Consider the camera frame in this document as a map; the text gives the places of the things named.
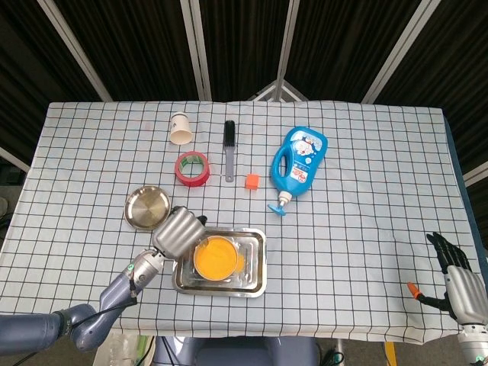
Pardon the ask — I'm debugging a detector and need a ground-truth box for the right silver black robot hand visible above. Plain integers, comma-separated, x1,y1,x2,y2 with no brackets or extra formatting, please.
406,231,488,327

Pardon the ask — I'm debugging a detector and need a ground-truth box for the round steel plate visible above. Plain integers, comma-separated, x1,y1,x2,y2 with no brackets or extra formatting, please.
124,185,172,232

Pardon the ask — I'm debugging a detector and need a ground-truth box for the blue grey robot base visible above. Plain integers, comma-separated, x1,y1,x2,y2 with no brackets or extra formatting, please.
152,337,321,366

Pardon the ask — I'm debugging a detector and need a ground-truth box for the rectangular steel tray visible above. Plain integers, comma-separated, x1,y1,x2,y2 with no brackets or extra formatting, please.
171,226,268,299

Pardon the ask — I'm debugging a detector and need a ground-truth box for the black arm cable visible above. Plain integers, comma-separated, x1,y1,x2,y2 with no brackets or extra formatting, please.
70,280,139,329

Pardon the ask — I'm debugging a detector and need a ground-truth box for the blue pump detergent bottle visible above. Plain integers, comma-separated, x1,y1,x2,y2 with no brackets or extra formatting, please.
267,127,329,218

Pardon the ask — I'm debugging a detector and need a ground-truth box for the black grey brush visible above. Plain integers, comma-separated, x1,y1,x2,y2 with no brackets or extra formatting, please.
223,120,236,183

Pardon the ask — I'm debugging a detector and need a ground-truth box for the bowl of orange powder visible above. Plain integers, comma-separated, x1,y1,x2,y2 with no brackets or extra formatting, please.
193,235,240,282

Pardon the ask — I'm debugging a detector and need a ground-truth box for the clear plastic bag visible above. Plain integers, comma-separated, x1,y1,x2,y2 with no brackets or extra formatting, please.
93,334,157,366

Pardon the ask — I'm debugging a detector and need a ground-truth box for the white paper cup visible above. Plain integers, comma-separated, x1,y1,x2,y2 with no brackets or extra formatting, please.
169,111,193,146

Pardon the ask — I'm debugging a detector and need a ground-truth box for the white partition frame post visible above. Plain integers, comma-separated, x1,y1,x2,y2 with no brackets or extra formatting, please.
37,0,114,102
463,162,488,188
179,0,213,102
274,0,300,102
0,146,31,172
361,0,443,104

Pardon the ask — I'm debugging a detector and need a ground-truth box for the white triangular frame foot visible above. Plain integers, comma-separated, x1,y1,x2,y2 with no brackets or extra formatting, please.
247,79,310,102

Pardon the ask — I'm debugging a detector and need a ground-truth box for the white checked tablecloth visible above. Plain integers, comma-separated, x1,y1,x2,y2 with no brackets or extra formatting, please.
0,100,488,346

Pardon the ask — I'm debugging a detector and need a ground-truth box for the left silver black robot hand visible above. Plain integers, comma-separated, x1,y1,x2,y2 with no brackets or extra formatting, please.
151,205,209,259

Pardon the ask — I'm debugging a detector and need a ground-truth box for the red tape roll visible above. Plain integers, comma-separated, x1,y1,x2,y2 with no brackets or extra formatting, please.
174,150,211,188

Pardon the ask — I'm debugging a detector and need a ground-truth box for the black green cable bundle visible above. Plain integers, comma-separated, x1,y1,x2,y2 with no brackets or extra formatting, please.
322,350,346,366

